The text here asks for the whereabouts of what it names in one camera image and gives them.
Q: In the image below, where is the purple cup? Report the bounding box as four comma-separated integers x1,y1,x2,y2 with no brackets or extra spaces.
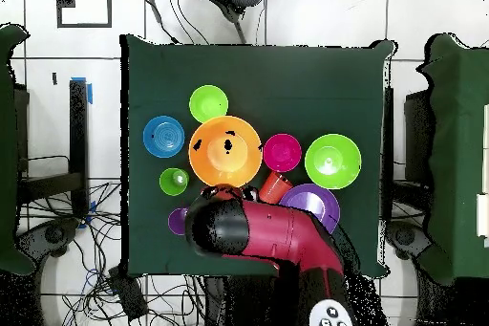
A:
167,206,190,236

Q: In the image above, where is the large orange bowl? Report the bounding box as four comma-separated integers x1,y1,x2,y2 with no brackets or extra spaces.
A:
187,115,264,189

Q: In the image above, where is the red-orange cup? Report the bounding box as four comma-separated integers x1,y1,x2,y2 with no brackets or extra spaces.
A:
258,170,294,206

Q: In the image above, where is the green cup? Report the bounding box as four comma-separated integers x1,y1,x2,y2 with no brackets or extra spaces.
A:
159,167,190,197

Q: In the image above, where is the pink bowl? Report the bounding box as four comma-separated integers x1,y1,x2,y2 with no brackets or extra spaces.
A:
262,133,303,173

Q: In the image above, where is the blue bowl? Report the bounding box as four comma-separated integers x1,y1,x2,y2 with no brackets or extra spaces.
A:
142,115,186,160

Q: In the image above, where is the purple bowl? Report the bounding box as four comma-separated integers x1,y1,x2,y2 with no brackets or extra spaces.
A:
278,183,341,235

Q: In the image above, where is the small green bowl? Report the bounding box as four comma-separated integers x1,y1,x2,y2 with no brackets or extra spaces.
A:
188,84,229,124

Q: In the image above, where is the large green bowl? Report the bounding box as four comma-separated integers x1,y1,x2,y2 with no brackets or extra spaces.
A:
304,133,363,190

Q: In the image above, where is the dark green table cloth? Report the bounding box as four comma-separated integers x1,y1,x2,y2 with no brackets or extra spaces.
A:
119,33,398,279

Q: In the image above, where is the black power strip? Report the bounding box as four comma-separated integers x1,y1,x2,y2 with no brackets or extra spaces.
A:
107,266,149,322

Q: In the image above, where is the black metal stand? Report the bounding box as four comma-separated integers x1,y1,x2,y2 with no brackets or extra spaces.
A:
14,79,90,220

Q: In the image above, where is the blue tape strip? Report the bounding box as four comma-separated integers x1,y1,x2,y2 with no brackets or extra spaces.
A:
71,76,94,106

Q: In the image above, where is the green cloth covered side table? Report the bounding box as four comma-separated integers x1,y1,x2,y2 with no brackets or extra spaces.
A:
0,22,36,276
415,32,489,286

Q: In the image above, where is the white box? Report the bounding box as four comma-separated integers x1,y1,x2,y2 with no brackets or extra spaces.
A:
476,192,489,238

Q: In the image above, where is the bundle of floor cables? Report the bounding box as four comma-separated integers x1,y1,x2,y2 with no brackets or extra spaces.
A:
18,178,207,326

